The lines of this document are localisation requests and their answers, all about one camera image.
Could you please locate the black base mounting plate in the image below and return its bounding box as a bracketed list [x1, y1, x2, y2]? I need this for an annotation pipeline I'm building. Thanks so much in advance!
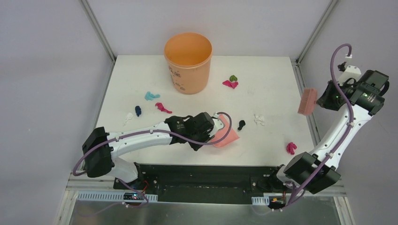
[127, 164, 289, 204]

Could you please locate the pink hand brush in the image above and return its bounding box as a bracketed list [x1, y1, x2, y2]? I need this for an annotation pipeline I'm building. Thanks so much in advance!
[298, 88, 318, 116]

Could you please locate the black paper scrap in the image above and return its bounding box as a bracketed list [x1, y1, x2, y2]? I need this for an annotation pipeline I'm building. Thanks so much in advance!
[237, 120, 246, 131]

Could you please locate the teal paper scrap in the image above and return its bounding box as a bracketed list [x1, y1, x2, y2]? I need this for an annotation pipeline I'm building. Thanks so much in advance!
[145, 91, 161, 101]

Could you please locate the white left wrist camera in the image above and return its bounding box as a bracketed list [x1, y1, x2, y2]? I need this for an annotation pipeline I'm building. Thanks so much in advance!
[212, 113, 225, 132]

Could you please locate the dark blue paper scrap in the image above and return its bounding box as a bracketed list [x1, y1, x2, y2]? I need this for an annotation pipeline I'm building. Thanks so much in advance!
[135, 105, 142, 117]

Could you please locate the controller circuit board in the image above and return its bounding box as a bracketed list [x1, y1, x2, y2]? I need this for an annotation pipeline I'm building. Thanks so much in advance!
[123, 192, 145, 203]
[268, 196, 287, 210]

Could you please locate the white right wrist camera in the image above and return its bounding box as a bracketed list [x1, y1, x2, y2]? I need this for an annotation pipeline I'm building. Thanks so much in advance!
[337, 62, 361, 86]

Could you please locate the white paper scrap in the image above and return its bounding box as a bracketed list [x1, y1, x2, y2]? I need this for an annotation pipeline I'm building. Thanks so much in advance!
[122, 112, 134, 126]
[254, 114, 265, 126]

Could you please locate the left aluminium frame post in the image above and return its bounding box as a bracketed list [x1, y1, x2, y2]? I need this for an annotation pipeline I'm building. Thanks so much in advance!
[79, 0, 116, 64]

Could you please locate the orange plastic bucket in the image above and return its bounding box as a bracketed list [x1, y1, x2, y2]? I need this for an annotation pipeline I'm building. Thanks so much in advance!
[164, 32, 213, 95]

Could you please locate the right controller circuit board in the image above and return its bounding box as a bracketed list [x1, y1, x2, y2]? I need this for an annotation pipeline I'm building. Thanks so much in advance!
[268, 196, 287, 210]

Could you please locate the aluminium frame post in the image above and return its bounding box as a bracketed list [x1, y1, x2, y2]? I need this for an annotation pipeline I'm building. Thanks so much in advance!
[295, 0, 340, 66]
[79, 0, 116, 64]

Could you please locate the right aluminium frame post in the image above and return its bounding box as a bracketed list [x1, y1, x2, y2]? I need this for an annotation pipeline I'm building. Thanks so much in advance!
[295, 0, 340, 66]

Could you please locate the left controller circuit board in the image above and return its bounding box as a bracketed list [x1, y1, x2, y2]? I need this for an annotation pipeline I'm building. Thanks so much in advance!
[123, 192, 145, 203]

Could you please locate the aluminium front rail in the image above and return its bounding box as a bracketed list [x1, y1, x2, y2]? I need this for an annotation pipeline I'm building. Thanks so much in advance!
[66, 174, 347, 197]

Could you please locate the pink plastic dustpan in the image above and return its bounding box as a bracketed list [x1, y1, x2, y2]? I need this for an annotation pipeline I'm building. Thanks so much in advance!
[212, 114, 241, 149]

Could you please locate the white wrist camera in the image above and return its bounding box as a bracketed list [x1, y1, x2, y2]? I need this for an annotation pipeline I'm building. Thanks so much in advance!
[212, 113, 225, 132]
[337, 62, 361, 86]

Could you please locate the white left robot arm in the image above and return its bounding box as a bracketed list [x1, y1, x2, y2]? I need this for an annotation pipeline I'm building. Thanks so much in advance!
[82, 112, 225, 190]

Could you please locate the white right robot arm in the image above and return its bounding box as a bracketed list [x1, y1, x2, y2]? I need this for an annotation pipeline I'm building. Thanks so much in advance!
[266, 70, 390, 194]

